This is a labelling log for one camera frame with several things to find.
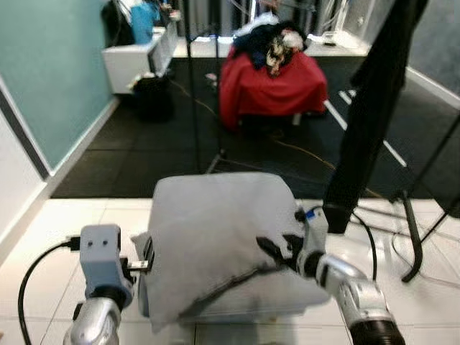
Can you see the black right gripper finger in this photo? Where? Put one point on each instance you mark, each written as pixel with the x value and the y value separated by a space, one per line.
pixel 270 248

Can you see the grey pillow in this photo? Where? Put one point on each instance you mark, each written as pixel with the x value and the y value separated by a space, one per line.
pixel 208 266

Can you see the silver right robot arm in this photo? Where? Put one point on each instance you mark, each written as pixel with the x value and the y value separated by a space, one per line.
pixel 356 295

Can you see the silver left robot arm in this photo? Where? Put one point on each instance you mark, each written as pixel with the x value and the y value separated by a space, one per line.
pixel 93 320

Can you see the black hanging garment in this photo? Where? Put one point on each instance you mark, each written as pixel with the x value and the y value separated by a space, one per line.
pixel 374 122

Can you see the black bag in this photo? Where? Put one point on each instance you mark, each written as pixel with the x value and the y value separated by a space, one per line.
pixel 152 97

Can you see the thin black pole stand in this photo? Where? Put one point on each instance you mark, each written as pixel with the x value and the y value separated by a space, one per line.
pixel 194 86

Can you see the white cabinet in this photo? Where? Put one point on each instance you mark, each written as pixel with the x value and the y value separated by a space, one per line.
pixel 133 61

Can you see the dark clothes pile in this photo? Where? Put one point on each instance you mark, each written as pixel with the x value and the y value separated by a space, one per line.
pixel 262 39

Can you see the blue garment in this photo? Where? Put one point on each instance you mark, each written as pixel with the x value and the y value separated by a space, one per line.
pixel 144 21

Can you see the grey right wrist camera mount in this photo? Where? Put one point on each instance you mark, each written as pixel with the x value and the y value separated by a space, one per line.
pixel 316 231

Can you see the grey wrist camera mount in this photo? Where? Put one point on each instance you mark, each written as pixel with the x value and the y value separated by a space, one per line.
pixel 100 251
pixel 316 231

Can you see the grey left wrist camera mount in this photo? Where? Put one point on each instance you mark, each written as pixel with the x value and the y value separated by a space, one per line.
pixel 100 251

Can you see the black rack leg frame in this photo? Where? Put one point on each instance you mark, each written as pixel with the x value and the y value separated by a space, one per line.
pixel 415 244

